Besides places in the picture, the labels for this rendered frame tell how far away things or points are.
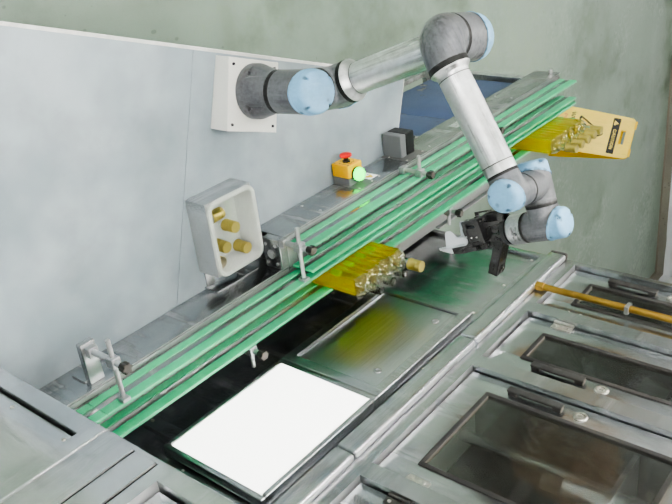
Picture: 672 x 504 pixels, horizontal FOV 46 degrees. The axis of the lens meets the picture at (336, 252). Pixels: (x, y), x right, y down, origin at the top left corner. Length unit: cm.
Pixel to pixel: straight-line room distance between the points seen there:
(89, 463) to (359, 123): 158
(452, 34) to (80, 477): 119
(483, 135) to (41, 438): 110
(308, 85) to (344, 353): 74
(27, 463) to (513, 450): 107
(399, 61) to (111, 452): 115
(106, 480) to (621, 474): 111
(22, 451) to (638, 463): 130
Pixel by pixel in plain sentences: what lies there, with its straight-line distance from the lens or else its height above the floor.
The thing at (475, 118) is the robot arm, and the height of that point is 150.
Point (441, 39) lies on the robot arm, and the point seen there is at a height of 140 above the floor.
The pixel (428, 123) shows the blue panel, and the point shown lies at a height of 68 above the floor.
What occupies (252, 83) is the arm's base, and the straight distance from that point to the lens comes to 216.
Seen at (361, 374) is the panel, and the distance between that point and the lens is 216.
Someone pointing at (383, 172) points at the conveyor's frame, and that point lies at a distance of 267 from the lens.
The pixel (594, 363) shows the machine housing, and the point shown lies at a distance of 227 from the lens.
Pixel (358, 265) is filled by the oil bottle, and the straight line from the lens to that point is 236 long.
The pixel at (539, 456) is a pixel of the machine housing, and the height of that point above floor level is 173.
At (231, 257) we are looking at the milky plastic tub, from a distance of 229.
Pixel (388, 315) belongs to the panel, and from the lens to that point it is 240.
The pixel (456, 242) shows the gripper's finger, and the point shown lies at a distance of 207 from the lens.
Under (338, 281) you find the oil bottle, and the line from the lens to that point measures 232.
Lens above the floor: 239
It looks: 37 degrees down
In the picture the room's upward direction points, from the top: 105 degrees clockwise
